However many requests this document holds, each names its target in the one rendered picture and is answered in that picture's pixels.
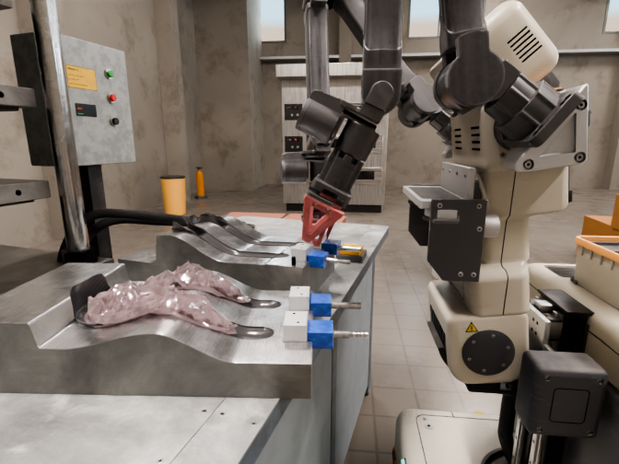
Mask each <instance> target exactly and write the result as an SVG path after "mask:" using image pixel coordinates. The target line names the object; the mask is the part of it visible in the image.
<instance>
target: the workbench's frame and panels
mask: <svg viewBox="0 0 619 464"><path fill-rule="evenodd" d="M388 235H389V229H387V231H386V233H385V234H384V236H383V237H382V239H381V240H380V243H379V244H378V246H377V247H376V248H375V250H374V251H373V253H372V254H371V256H370V257H369V259H368V261H367V263H366V264H365V266H364V268H363V269H362V271H361V272H360V274H359V276H358V277H357V278H356V280H355V281H354V283H353V285H352V286H351V288H350V289H349V291H348V293H347V294H346V296H345V298H344V299H343V301H342V302H361V309H356V308H337V310H336V311H335V313H334V314H333V316H332V318H331V320H332V321H333V330H334V331H351V332H353V331H355V332H356V331H359V332H360V331H367V332H368V337H367V338H365V337H363V338H360V337H359V338H357V337H355V338H353V337H350V338H333V348H332V349H313V360H312V385H311V399H280V401H279V402H278V403H277V405H276V406H275V408H274V410H273V412H272V413H271V415H270V416H269V418H268V419H267V421H266V423H265V424H264V426H263V428H262V430H261V431H260V433H259V434H258V435H257V437H256V438H255V440H254V441H253V443H252V444H251V447H250V448H249V450H248V451H247V453H246V455H245V456H244V458H243V459H242V461H241V462H240V464H344V461H345V456H346V453H347V450H348V447H349V444H350V441H351V438H352V434H353V432H354V429H355V426H356V420H357V417H358V415H359V411H360V408H361V405H362V402H363V399H364V397H366V396H367V395H368V391H369V387H370V365H371V343H372V320H373V298H374V277H375V257H376V255H377V254H378V252H379V250H380V248H381V246H382V244H383V243H384V241H385V239H386V238H387V236H388Z"/></svg>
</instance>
